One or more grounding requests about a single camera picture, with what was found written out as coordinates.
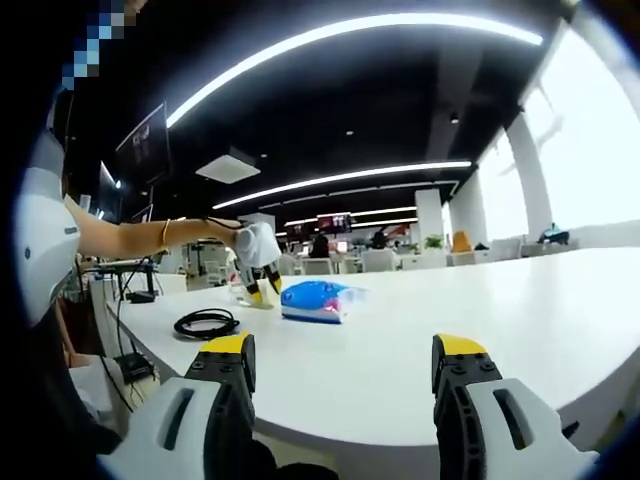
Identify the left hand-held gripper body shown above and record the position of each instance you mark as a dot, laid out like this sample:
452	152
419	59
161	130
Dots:
257	245

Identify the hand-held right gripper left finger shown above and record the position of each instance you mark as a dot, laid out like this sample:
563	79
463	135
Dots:
220	410

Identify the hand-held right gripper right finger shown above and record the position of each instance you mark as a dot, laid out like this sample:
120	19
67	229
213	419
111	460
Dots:
465	415

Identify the clear water bottle red label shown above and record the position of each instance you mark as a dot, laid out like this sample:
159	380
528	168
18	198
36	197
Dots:
237	295

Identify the blue tissue pack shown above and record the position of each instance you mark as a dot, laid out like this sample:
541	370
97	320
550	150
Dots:
315	300

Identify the hanging display screen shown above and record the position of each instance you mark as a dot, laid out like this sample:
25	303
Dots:
334	222

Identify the ceiling air vent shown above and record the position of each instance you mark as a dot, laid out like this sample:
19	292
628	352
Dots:
227	167

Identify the small black box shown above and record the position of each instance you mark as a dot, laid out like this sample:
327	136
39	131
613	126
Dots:
134	367

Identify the white table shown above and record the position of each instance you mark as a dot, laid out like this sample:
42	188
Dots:
400	325

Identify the long ceiling light strip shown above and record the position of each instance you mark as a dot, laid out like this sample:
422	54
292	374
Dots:
325	37
350	176

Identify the person's dark clothing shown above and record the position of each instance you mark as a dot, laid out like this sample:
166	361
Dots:
75	400

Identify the green potted plant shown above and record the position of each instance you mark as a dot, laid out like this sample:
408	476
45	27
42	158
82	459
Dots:
434	242

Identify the orange chair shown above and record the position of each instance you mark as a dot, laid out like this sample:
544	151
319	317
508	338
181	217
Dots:
460	241

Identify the white worn device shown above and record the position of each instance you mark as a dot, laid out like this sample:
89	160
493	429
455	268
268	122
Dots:
45	240

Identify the large window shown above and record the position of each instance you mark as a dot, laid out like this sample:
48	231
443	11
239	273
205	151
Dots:
590	150

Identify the dark wall screen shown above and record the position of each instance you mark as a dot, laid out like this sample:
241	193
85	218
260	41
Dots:
145	145

